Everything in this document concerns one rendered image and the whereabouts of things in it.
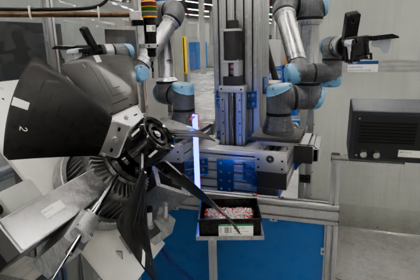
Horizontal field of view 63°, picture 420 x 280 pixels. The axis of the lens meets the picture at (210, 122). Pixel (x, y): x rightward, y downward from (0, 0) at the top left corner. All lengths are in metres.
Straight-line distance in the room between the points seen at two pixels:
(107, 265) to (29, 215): 0.29
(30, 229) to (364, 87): 2.38
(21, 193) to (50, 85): 0.24
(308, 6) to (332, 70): 0.36
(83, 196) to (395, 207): 2.51
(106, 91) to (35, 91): 0.29
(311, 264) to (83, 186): 0.97
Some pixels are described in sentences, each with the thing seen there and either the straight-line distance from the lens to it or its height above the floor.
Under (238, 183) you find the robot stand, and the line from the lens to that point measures 1.74.
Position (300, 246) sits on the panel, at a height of 0.67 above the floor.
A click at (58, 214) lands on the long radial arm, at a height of 1.10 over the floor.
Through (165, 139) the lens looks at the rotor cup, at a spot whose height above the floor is 1.20.
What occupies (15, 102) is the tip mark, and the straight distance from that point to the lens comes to 0.79.
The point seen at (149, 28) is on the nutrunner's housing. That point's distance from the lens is 1.00.
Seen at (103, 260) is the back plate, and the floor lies 0.91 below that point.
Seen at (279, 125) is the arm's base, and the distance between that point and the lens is 1.61.
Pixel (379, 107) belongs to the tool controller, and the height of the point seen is 1.24.
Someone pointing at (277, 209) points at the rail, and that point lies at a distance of 1.40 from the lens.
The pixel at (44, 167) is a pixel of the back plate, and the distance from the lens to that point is 1.04.
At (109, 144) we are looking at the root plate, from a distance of 0.91.
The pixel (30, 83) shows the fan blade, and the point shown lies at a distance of 0.81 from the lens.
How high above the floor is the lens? 1.44
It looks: 12 degrees down
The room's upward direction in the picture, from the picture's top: 2 degrees counter-clockwise
